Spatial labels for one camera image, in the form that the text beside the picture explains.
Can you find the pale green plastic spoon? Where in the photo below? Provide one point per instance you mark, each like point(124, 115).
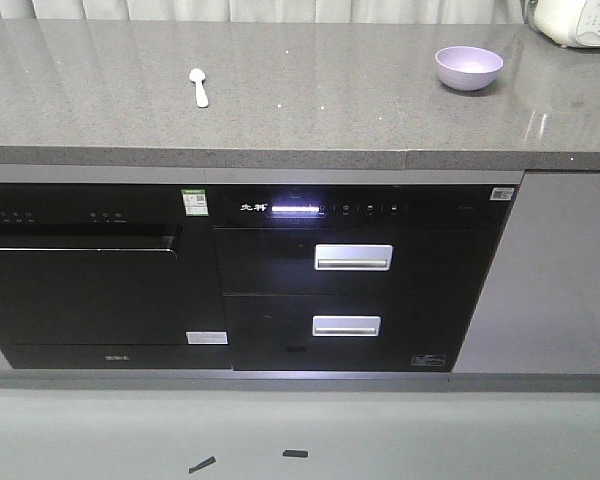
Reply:
point(197, 77)

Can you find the purple plastic bowl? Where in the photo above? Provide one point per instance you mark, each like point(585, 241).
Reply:
point(467, 68)

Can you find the black disinfection cabinet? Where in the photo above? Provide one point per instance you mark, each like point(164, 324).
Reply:
point(353, 277)

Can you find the green energy label sticker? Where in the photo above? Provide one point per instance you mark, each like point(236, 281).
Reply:
point(195, 202)

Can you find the black built-in dishwasher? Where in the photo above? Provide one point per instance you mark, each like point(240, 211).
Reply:
point(108, 276)

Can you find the grey cabinet door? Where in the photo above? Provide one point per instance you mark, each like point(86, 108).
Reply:
point(539, 310)

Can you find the white rice cooker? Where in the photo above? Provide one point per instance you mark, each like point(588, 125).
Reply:
point(568, 23)

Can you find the white curtain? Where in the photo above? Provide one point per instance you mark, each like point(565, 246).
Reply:
point(375, 12)

